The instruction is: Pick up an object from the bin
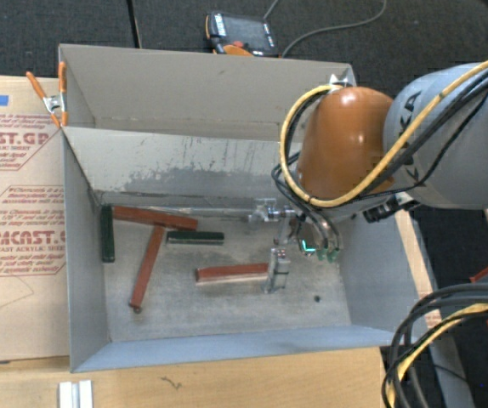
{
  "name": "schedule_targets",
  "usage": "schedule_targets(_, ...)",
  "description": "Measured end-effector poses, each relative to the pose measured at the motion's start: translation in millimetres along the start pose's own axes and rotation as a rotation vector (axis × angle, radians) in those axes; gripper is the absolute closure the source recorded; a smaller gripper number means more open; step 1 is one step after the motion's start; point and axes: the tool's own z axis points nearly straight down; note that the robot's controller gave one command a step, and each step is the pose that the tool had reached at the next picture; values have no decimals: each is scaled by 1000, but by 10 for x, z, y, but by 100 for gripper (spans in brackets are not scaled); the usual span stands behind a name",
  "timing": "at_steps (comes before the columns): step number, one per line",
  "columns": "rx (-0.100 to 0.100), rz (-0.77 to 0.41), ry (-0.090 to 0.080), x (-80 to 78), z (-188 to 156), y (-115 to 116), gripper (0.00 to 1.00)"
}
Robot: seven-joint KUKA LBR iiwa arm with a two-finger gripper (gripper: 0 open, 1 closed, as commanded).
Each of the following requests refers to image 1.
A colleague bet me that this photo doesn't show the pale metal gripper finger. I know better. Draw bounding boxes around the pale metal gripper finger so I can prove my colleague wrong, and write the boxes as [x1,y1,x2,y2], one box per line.
[247,199,277,226]
[261,246,292,295]

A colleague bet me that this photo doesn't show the red-brown flat block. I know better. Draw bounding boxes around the red-brown flat block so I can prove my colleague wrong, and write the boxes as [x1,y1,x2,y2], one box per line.
[128,224,167,315]
[111,205,200,232]
[194,262,271,288]

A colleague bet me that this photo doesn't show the grey metal bin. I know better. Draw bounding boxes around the grey metal bin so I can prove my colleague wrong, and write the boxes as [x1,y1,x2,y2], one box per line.
[58,42,420,374]

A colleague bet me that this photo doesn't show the dark green flat block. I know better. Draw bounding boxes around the dark green flat block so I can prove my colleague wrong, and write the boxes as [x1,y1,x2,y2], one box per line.
[99,204,116,264]
[165,230,226,247]

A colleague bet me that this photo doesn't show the brown cardboard board, red print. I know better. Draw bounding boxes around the brown cardboard board, red print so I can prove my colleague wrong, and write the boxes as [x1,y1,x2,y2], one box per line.
[0,73,71,366]

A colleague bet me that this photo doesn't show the black cylinder on white bracket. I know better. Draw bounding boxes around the black cylinder on white bracket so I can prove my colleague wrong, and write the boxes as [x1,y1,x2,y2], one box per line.
[361,193,420,224]

